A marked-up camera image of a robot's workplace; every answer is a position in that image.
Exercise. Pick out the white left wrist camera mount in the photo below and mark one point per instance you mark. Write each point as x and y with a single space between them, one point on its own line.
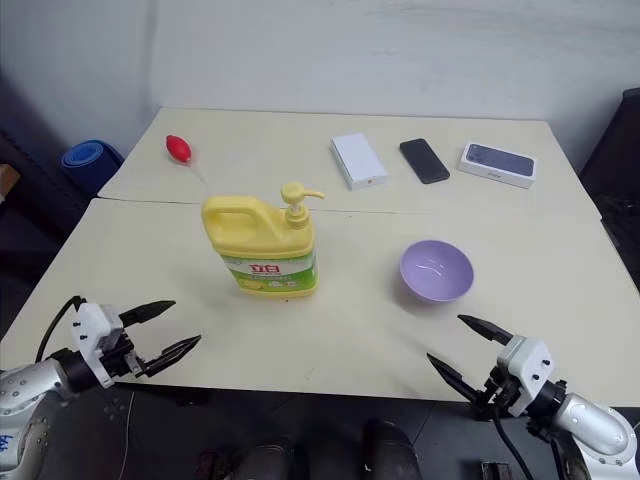
90 335

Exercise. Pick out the purple plastic bowl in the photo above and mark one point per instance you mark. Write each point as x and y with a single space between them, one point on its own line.
436 274

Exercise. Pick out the phone box with dark print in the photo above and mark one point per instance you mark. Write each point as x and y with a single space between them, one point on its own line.
497 164

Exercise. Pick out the black chair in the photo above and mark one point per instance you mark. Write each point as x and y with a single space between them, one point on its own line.
612 180

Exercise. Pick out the blue rolled yoga mat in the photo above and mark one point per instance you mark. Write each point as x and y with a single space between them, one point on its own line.
87 162

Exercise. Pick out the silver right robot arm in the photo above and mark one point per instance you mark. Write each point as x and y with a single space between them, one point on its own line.
595 425

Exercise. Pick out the white phone box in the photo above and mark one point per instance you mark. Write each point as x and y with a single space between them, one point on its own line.
358 160

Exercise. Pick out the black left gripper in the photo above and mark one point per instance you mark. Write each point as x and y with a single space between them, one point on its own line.
122 359

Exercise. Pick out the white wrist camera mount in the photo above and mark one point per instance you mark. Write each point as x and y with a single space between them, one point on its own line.
90 335
527 367

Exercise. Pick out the red rubber air blower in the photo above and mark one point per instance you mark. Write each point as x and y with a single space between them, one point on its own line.
178 147

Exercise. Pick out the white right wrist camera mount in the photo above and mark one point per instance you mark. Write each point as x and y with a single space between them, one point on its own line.
527 367

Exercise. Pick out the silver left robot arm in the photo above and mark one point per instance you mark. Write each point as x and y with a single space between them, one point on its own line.
30 400

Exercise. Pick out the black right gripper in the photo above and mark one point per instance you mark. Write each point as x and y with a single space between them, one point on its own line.
497 391

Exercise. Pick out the black smartphone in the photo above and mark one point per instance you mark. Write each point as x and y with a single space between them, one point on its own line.
424 160

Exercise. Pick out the yellow dish soap pump bottle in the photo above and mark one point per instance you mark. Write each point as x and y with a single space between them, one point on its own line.
260 235

